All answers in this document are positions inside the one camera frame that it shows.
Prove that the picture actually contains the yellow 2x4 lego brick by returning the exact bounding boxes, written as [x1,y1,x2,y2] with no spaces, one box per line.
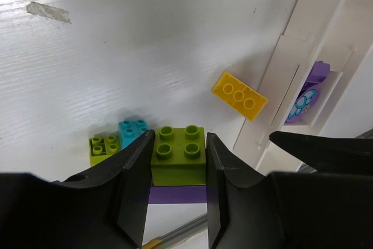
[212,71,268,121]

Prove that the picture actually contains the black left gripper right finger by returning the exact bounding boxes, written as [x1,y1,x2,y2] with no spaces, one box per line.
[206,133,372,248]

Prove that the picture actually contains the purple sloped lego brick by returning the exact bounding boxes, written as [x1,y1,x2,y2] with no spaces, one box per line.
[305,61,330,86]

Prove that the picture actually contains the small teal 2x2 lego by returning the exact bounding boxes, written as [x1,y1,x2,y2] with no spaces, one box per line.
[118,116,149,149]

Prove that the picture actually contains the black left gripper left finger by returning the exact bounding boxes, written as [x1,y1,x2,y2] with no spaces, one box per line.
[1,130,155,248]

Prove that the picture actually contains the green 2x2 tall lego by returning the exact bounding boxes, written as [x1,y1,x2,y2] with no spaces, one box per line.
[150,125,206,187]

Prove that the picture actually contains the right white divided container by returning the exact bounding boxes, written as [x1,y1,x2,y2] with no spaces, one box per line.
[233,0,372,174]

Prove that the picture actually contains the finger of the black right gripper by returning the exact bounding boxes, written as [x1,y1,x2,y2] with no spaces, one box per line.
[269,131,372,173]

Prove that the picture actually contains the green 2x2 lego brick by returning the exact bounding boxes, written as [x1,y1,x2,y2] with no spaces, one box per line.
[89,134,121,167]

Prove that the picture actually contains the purple curved lego plate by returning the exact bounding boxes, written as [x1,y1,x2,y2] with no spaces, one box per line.
[149,185,207,204]

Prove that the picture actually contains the purple round printed lego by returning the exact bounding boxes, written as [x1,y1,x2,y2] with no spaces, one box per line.
[285,85,321,124]

